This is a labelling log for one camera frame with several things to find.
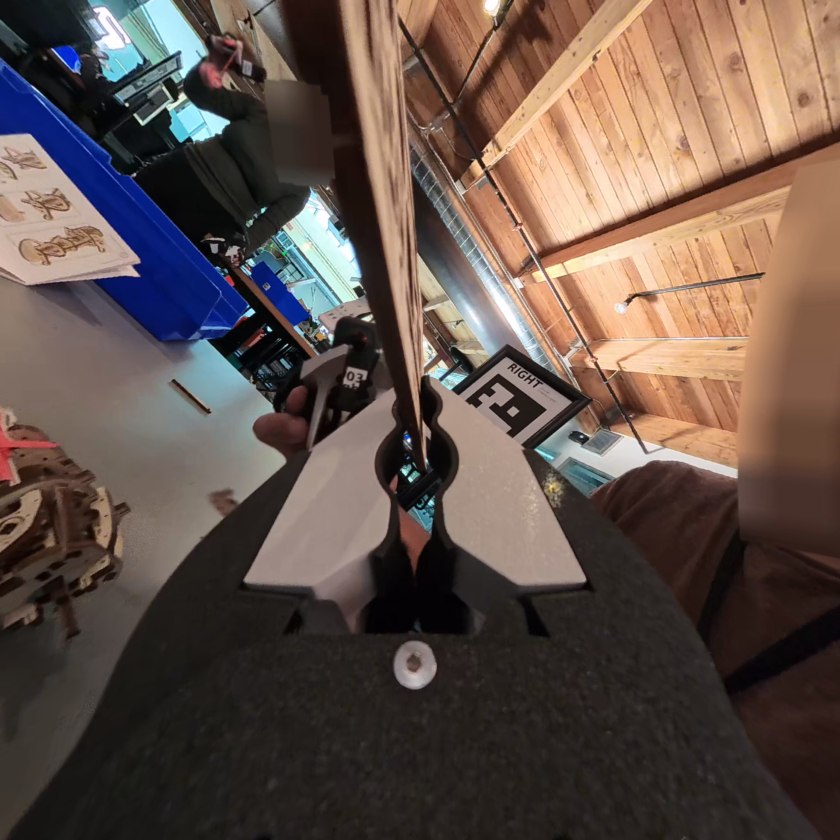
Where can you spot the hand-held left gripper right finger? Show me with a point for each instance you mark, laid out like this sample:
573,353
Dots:
505,518

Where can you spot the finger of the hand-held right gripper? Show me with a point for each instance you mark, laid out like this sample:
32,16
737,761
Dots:
323,394

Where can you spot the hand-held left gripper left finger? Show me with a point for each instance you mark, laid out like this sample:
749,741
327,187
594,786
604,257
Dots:
321,518

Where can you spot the wooden model parts sheet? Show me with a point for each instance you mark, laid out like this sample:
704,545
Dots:
387,229

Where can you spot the assembled wooden model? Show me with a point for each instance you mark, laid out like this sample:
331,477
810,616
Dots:
52,525

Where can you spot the person's right hand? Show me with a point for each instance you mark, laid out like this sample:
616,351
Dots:
282,433

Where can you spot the small wooden piece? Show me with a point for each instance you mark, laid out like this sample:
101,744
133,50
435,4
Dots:
224,500

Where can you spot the small blue plastic bin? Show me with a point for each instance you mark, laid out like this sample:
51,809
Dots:
279,292

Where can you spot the small framed tag sign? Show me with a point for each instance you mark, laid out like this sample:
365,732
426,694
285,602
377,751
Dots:
525,403

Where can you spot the thin wooden stick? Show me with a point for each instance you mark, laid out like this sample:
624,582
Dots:
190,397

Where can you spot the person's brown shirt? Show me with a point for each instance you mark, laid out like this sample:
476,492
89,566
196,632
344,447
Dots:
656,525

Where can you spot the black ceiling conduit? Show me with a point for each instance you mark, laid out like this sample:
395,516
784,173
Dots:
525,243

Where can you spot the large blue plastic bin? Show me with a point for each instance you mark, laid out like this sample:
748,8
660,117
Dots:
131,229

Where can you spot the printed instruction sheet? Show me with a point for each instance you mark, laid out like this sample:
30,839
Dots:
59,216

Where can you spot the black monitor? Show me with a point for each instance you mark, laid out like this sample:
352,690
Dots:
148,85

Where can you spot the ceiling lamp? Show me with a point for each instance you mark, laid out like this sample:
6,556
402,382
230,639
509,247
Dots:
492,6

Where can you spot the wall vent grille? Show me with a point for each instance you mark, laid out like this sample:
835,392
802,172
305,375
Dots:
602,442

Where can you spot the metal ventilation duct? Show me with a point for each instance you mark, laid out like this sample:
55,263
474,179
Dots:
476,253

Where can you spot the black spot lamp rail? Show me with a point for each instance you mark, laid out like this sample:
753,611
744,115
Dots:
689,287

